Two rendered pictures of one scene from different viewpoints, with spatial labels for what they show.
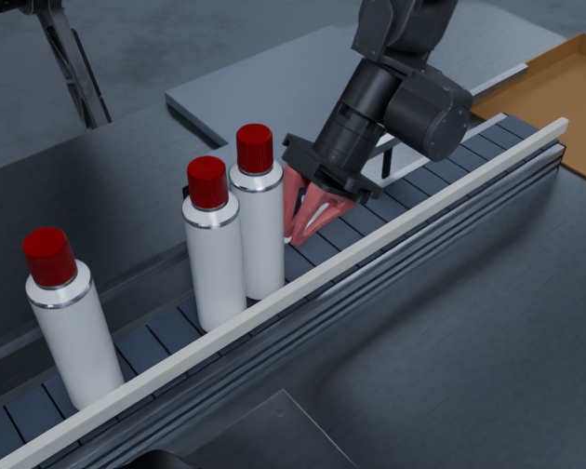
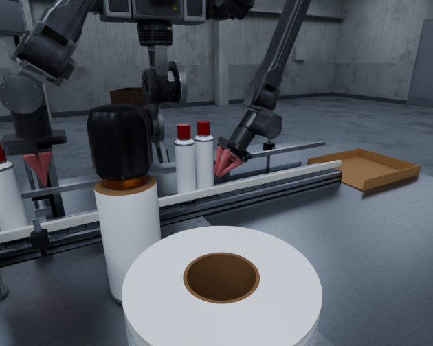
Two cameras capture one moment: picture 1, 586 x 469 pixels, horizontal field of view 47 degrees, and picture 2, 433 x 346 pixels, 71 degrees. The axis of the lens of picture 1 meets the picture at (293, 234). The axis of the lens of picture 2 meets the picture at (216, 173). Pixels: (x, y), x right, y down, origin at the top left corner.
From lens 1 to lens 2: 0.37 m
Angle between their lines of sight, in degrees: 25
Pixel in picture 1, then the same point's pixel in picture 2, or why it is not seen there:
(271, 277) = (207, 184)
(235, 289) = (190, 178)
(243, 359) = (190, 210)
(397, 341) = (256, 220)
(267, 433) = (191, 225)
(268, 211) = (205, 151)
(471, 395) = (282, 236)
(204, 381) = (173, 212)
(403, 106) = (257, 119)
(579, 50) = (359, 156)
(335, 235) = not seen: hidden behind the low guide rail
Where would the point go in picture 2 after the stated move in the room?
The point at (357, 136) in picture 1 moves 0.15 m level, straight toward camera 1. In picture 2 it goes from (242, 133) to (227, 147)
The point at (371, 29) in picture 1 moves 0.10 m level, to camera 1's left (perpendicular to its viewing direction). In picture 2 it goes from (249, 96) to (213, 96)
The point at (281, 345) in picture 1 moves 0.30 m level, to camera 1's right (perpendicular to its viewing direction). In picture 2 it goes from (207, 212) to (325, 222)
